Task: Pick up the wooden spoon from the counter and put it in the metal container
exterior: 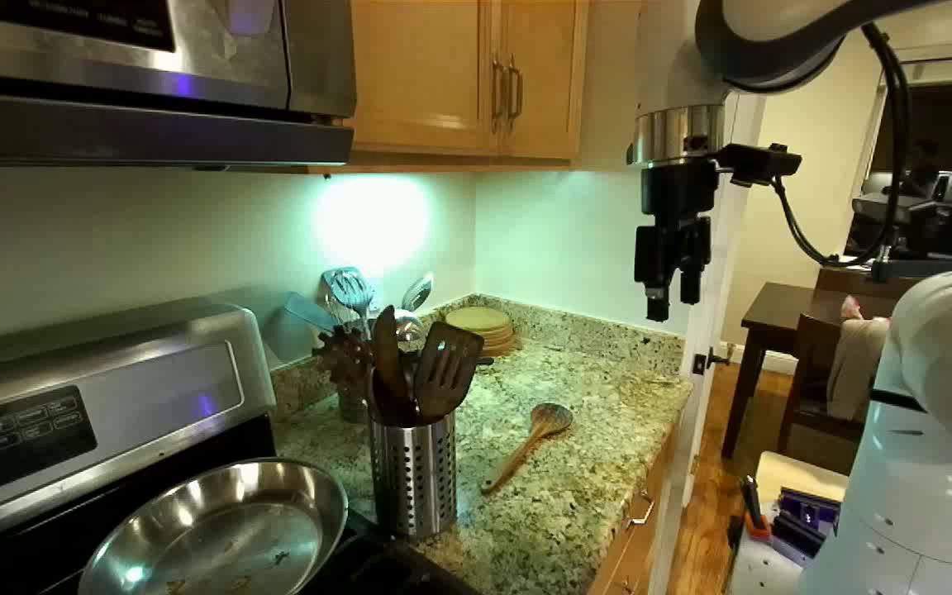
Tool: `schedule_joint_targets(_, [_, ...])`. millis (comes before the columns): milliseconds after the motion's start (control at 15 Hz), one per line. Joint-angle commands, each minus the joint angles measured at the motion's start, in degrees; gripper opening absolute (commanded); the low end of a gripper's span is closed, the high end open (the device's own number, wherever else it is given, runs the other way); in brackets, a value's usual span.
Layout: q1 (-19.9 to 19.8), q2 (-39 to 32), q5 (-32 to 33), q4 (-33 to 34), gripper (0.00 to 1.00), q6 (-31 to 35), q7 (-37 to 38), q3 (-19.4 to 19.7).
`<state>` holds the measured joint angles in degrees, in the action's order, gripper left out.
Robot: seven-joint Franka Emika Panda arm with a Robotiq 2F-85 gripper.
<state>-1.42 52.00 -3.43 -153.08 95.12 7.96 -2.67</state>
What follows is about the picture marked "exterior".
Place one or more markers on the steel frying pan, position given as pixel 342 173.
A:
pixel 260 527

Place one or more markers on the wooden upper cabinet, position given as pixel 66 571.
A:
pixel 470 81

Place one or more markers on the perforated metal utensil container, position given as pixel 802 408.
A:
pixel 413 478

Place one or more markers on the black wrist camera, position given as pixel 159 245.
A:
pixel 758 167

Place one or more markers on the dark wooden spatula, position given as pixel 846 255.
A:
pixel 386 382

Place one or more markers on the stainless steel microwave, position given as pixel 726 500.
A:
pixel 177 85

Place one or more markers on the dark wooden side table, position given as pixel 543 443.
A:
pixel 804 327

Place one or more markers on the stainless steel gas stove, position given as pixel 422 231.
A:
pixel 102 415

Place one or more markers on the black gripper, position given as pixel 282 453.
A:
pixel 677 236

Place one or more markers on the slotted wooden spatula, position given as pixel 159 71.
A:
pixel 442 370

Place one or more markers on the perforated wooden spoon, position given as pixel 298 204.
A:
pixel 546 422

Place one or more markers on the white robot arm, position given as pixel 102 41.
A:
pixel 892 534

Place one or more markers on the wooden base cabinet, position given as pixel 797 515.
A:
pixel 643 539

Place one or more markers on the blue slotted turner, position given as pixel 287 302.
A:
pixel 349 290

